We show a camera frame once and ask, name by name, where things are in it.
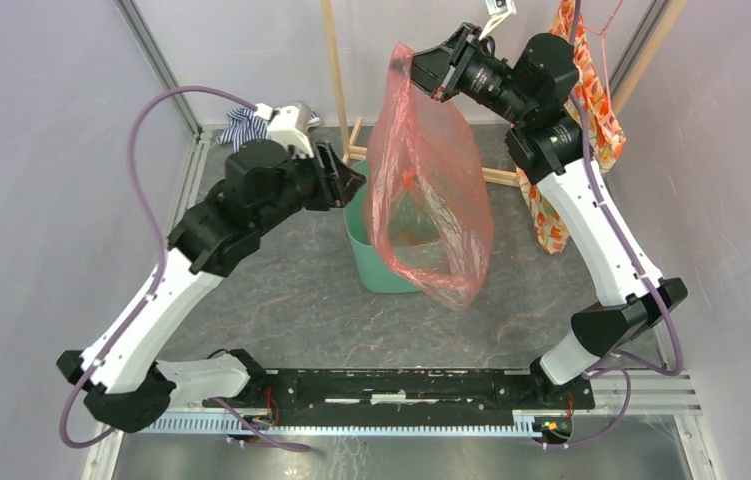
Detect left aluminium corner post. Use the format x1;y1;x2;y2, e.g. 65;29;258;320
115;0;203;138

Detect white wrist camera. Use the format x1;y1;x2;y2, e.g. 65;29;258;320
255;102;314;158
478;0;517;40

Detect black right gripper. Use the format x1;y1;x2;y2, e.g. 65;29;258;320
392;21;534;125

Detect pink wire hanger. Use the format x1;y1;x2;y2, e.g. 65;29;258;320
579;1;625;79

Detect slotted cable duct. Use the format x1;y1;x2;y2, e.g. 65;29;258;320
141;411;541;439

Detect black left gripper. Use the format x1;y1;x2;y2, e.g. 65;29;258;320
254;139;367;237

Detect green plastic trash bin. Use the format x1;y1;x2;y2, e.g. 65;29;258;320
344;186;440;294

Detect aluminium corner post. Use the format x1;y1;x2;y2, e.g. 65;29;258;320
609;0;673;111
115;0;203;138

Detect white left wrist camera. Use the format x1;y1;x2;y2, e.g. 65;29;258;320
255;102;314;158

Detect red plastic trash bag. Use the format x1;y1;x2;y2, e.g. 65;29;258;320
363;42;494;311

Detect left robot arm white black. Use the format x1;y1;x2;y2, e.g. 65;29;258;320
57;140;366;433

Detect blue white striped cloth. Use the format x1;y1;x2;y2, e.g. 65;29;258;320
216;104;322;152

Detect floral orange cloth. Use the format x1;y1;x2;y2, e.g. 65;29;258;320
517;0;627;256

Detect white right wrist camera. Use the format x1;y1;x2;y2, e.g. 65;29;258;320
478;0;517;40

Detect wooden rack frame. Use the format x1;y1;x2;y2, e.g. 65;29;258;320
320;0;689;188

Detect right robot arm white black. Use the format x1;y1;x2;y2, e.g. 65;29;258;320
410;23;688;408

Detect right aluminium corner post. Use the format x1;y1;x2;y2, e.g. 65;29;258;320
609;0;673;111

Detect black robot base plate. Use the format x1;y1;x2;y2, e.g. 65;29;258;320
225;368;596;427

